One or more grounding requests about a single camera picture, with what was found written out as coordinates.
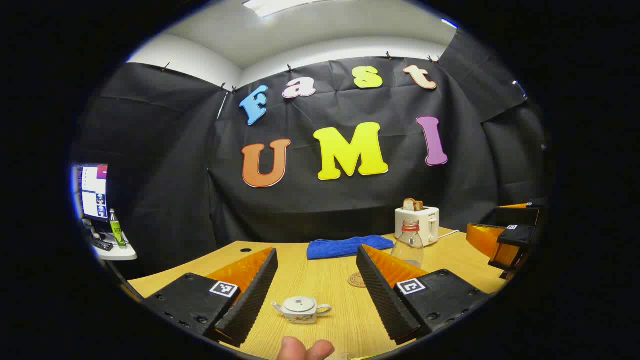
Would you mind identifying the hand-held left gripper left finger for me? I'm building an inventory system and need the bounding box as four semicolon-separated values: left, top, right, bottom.
141;247;279;348

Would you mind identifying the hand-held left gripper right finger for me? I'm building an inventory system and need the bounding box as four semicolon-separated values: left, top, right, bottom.
356;244;490;346

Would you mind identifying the white teacup lid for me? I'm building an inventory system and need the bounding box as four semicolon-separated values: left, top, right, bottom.
284;296;317;310

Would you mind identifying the white ceramic teacup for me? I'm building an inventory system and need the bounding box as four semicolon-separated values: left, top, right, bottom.
271;296;333;325

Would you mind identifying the clear plastic water bottle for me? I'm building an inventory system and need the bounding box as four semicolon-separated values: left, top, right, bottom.
391;219;425;269

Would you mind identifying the green drink bottle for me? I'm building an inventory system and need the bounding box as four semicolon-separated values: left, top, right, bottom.
109;209;127;248

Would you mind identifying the blue towel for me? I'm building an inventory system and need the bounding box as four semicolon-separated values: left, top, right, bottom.
306;235;395;261

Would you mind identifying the white toaster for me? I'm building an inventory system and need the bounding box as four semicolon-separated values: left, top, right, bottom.
394;206;441;247

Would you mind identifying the white side table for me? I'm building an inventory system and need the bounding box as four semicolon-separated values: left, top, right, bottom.
90;232;138;262

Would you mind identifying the black backdrop cloth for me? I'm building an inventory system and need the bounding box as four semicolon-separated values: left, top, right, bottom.
70;30;548;281

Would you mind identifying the computer monitor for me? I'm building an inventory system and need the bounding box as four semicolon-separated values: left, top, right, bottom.
75;163;110;222

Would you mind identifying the ceiling light panel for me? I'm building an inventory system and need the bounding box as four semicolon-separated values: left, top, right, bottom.
242;0;326;19

